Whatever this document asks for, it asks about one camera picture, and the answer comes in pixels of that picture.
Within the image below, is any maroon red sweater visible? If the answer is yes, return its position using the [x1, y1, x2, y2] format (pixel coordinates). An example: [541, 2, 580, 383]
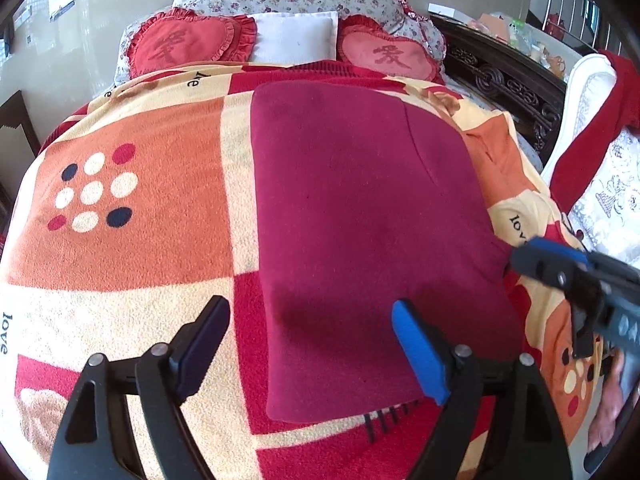
[250, 81, 523, 424]

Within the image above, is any person's right hand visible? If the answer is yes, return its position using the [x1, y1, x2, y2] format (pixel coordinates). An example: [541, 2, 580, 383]
[587, 349, 625, 453]

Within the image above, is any white lace armchair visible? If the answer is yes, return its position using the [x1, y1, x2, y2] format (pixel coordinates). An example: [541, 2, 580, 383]
[542, 58, 639, 266]

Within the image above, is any red cloth on chair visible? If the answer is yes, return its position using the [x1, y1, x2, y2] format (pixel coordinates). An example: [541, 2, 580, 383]
[549, 50, 639, 214]

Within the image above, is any right red heart pillow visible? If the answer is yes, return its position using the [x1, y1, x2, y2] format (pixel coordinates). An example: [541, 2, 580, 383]
[336, 14, 442, 82]

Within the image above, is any red heart pillow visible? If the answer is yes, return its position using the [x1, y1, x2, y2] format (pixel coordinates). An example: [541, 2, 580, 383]
[126, 8, 257, 78]
[336, 14, 442, 82]

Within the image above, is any dark wooden side table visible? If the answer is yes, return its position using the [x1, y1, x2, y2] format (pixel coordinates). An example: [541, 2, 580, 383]
[0, 90, 41, 221]

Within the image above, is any white rectangular pillow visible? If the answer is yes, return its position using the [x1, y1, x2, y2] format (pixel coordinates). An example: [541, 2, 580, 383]
[250, 11, 338, 65]

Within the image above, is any left red heart pillow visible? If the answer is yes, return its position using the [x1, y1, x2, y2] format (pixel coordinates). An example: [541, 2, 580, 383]
[126, 8, 257, 78]

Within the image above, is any dark carved wooden bed frame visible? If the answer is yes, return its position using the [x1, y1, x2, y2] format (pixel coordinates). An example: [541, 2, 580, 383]
[432, 15, 566, 162]

